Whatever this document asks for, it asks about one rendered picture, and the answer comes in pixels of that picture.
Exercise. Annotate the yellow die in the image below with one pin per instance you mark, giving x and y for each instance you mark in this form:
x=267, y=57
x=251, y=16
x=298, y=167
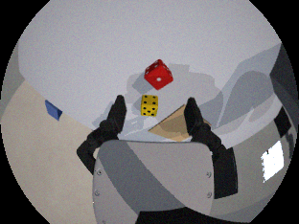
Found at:
x=149, y=105

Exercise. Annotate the tan flat mat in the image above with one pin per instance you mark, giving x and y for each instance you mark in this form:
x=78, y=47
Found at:
x=173, y=127

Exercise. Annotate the red die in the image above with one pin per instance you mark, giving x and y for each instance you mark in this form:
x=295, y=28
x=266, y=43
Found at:
x=158, y=74

